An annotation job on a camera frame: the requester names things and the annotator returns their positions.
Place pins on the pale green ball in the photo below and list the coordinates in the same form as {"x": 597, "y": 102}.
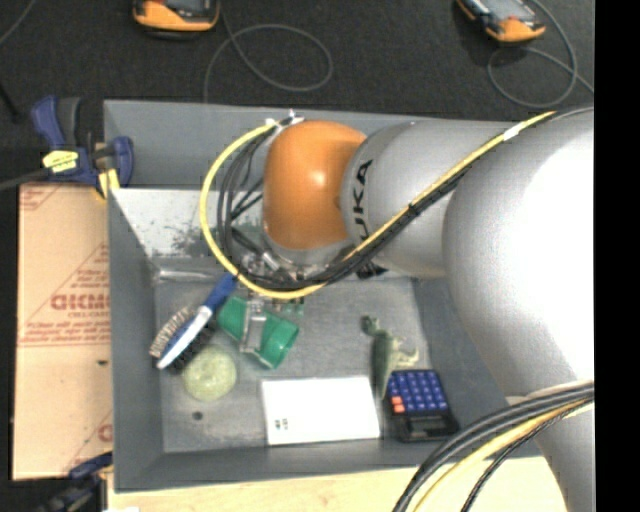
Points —
{"x": 210, "y": 374}

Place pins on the green toy dinosaur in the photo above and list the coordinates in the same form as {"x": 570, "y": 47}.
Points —
{"x": 384, "y": 352}

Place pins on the brown cardboard board red print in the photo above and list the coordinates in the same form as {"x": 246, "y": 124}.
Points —
{"x": 60, "y": 280}

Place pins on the black calculator with blue keys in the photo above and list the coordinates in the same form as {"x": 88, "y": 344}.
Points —
{"x": 417, "y": 400}

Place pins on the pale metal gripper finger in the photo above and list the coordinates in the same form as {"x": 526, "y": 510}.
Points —
{"x": 258, "y": 330}
{"x": 247, "y": 331}

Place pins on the blue and white brush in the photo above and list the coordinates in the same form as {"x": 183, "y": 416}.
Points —
{"x": 192, "y": 332}

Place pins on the grey metal bin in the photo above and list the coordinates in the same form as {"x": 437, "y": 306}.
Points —
{"x": 320, "y": 330}

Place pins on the white flat box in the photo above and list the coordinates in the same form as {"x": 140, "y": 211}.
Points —
{"x": 320, "y": 410}

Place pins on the green plastic cup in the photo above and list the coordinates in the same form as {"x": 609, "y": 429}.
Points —
{"x": 277, "y": 340}

